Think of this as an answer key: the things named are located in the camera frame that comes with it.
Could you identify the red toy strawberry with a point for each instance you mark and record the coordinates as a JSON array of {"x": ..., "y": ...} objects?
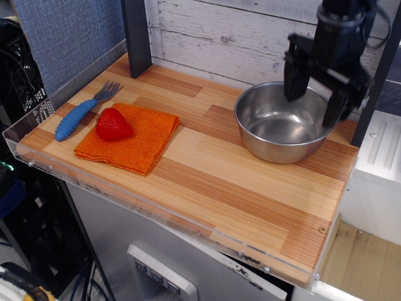
[{"x": 111, "y": 125}]

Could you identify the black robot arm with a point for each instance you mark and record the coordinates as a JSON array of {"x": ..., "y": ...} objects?
[{"x": 347, "y": 8}]

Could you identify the blue handled fork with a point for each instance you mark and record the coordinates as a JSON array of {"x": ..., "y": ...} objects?
[{"x": 70, "y": 122}]

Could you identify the orange folded cloth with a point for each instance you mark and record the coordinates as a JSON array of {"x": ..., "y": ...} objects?
[{"x": 152, "y": 131}]

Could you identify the silver toy fridge cabinet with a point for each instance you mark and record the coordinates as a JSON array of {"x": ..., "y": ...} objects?
[{"x": 112, "y": 228}]

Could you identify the clear acrylic guard rail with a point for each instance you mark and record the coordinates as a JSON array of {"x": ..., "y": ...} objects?
[{"x": 208, "y": 186}]

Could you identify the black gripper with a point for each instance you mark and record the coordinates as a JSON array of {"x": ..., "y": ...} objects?
[{"x": 332, "y": 57}]

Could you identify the dark grey right post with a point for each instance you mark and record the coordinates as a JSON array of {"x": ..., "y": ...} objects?
[{"x": 385, "y": 93}]

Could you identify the dark grey left post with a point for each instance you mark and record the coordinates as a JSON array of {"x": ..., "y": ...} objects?
[{"x": 137, "y": 36}]

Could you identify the grey dispenser panel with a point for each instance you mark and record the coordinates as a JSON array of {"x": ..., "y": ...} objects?
[{"x": 160, "y": 282}]

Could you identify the white toy sink unit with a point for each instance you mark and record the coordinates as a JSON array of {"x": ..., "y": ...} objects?
[{"x": 371, "y": 201}]

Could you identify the dark grey post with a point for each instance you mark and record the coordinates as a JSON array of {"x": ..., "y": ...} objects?
[
  {"x": 385, "y": 93},
  {"x": 137, "y": 36}
]

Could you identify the stainless steel pot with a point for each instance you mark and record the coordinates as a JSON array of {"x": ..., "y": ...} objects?
[{"x": 279, "y": 131}]

